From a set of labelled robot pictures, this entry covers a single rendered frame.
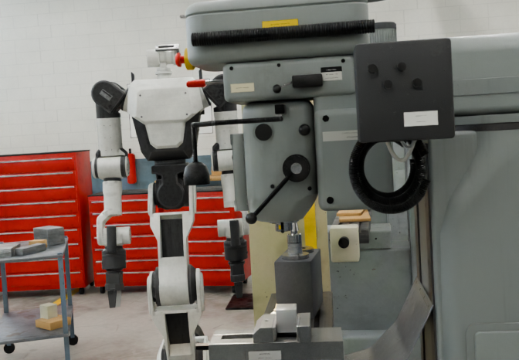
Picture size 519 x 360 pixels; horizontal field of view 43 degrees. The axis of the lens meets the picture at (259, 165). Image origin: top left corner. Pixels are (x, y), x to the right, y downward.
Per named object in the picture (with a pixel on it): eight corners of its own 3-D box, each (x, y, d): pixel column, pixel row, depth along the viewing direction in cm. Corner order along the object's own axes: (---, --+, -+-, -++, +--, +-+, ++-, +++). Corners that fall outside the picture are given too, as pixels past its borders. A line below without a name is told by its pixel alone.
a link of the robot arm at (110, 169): (102, 210, 254) (101, 161, 258) (129, 208, 255) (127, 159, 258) (96, 207, 244) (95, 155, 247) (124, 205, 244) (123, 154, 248)
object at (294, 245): (302, 254, 215) (300, 237, 215) (287, 254, 216) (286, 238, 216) (303, 251, 220) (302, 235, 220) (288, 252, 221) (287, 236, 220)
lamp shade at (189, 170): (180, 185, 184) (178, 162, 183) (205, 182, 187) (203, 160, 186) (188, 185, 177) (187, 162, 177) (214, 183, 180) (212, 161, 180)
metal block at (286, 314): (276, 333, 172) (275, 310, 172) (278, 326, 178) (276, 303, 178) (296, 332, 172) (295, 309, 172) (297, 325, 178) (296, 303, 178)
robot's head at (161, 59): (149, 74, 253) (147, 50, 252) (176, 73, 253) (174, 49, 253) (147, 73, 246) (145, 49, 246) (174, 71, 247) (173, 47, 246)
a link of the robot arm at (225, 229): (218, 248, 259) (217, 219, 259) (246, 246, 260) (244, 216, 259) (219, 252, 248) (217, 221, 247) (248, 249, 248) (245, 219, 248)
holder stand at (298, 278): (276, 319, 215) (273, 257, 214) (289, 301, 236) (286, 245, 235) (313, 319, 212) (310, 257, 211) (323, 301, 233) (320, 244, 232)
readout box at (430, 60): (359, 143, 140) (354, 42, 139) (357, 142, 149) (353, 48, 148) (456, 137, 138) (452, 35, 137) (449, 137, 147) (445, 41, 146)
